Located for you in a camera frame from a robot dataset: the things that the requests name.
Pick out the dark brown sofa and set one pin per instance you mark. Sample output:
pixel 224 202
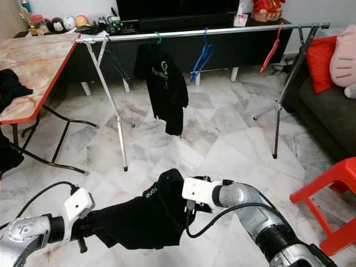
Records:
pixel 322 122

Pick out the silver metal clothes rack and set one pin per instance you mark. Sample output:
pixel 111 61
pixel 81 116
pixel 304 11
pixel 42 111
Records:
pixel 228 30

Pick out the orange round plush toy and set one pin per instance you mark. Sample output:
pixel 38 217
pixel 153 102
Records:
pixel 82 21

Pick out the green plastic hanger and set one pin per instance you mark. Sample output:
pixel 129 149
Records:
pixel 158 36

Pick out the red cushion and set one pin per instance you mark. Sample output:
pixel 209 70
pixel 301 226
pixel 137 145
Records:
pixel 320 64

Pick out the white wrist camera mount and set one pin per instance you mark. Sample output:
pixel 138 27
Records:
pixel 78 206
pixel 200 192

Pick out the pink cat plush cushion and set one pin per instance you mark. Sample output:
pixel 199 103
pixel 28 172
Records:
pixel 344 61

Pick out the white blue round plush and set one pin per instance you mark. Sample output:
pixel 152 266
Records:
pixel 69 23

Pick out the marble pattern folding table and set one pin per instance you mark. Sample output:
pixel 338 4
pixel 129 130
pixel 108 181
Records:
pixel 39 64

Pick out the green circuit board gadget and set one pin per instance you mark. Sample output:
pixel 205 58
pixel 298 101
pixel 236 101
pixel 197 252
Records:
pixel 114 25

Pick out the black tv console cabinet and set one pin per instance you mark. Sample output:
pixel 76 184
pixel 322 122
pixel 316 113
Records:
pixel 242 53

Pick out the white pink tissue box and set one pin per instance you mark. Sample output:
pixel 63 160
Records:
pixel 241 19

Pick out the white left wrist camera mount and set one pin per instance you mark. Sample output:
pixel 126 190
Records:
pixel 78 206

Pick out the beige wooden cabinet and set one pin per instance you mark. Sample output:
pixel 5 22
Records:
pixel 11 19

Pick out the black flat television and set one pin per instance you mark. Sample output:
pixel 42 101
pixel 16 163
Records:
pixel 178 9

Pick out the black shirt white print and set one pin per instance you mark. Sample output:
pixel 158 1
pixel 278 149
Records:
pixel 139 219

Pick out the gold trophy figurine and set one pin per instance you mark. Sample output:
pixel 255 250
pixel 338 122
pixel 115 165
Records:
pixel 26 18

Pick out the black round plush toy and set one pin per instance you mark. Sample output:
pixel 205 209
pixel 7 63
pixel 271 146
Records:
pixel 48 25

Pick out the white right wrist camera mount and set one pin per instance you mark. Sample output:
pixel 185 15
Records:
pixel 200 192

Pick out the red plastic stool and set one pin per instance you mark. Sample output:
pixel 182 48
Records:
pixel 328 181

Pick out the red laughing buddha statue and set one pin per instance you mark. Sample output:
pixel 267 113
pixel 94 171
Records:
pixel 268 10

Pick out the black shirt green logo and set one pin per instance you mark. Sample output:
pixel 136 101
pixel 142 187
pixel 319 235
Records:
pixel 164 92

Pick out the black white mouse plush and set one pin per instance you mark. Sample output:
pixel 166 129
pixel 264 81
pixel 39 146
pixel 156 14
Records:
pixel 58 25

